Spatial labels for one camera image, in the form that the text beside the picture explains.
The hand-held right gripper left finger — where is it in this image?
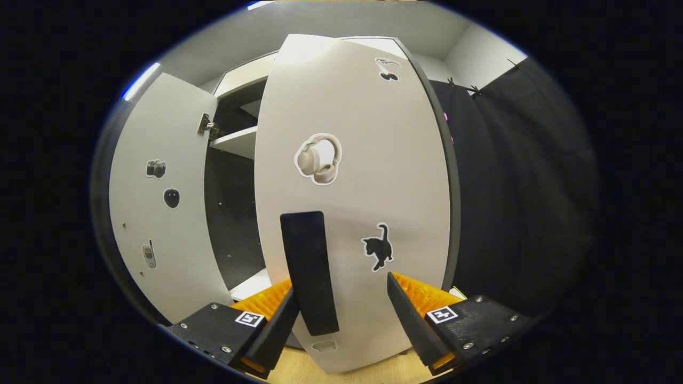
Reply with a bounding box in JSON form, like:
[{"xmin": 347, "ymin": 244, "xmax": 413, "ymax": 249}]
[{"xmin": 167, "ymin": 278, "xmax": 301, "ymax": 380}]

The white headphones-sticker cabinet door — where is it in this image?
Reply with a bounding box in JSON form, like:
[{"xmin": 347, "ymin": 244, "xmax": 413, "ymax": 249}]
[{"xmin": 255, "ymin": 35, "xmax": 462, "ymax": 374}]

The white cabinet drawer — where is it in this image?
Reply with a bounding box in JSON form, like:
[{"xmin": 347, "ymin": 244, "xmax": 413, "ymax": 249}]
[{"xmin": 213, "ymin": 51, "xmax": 279, "ymax": 99}]

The white phone-sticker cabinet door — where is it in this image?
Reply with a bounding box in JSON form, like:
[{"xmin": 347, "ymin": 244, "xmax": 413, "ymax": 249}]
[{"xmin": 109, "ymin": 73, "xmax": 233, "ymax": 325}]

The white shoe cabinet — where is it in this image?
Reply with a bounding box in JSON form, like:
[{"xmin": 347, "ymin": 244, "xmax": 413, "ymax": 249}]
[{"xmin": 200, "ymin": 36, "xmax": 462, "ymax": 305}]

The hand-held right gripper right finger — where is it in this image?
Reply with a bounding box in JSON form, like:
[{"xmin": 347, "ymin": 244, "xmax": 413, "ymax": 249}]
[{"xmin": 386, "ymin": 271, "xmax": 535, "ymax": 377}]

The black backdrop cloth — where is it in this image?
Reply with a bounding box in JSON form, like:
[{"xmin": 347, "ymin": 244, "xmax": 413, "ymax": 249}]
[{"xmin": 91, "ymin": 56, "xmax": 598, "ymax": 321}]

